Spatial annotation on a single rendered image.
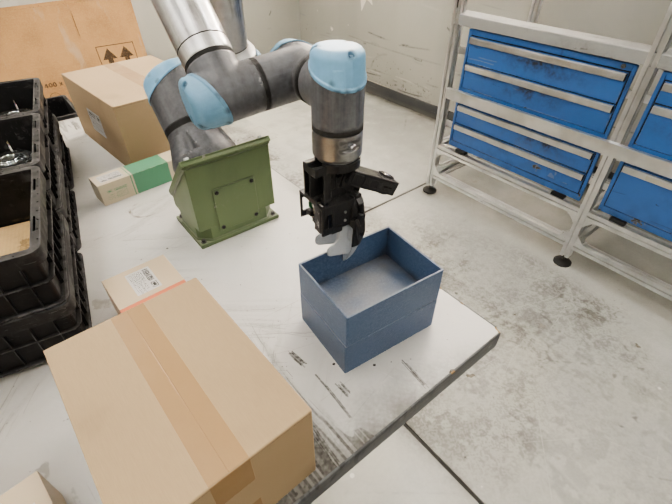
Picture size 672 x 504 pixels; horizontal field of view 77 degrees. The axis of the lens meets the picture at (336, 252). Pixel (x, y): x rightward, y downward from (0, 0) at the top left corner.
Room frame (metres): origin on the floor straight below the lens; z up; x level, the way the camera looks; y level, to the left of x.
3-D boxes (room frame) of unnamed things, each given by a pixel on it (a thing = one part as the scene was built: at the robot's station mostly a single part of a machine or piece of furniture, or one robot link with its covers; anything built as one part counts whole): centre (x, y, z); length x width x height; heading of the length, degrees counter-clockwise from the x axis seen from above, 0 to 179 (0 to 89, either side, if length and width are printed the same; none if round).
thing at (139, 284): (0.55, 0.34, 0.74); 0.16 x 0.12 x 0.07; 41
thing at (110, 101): (1.35, 0.63, 0.80); 0.40 x 0.30 x 0.20; 45
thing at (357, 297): (0.54, -0.06, 0.81); 0.20 x 0.15 x 0.07; 123
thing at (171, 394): (0.30, 0.21, 0.78); 0.30 x 0.22 x 0.16; 41
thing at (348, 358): (0.53, -0.06, 0.74); 0.20 x 0.15 x 0.07; 123
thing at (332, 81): (0.59, 0.00, 1.12); 0.09 x 0.08 x 0.11; 31
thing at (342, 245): (0.57, -0.01, 0.86); 0.06 x 0.03 x 0.09; 123
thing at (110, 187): (1.04, 0.54, 0.73); 0.24 x 0.06 x 0.06; 134
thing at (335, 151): (0.58, 0.00, 1.04); 0.08 x 0.08 x 0.05
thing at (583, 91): (1.82, -0.83, 0.60); 0.72 x 0.03 x 0.56; 39
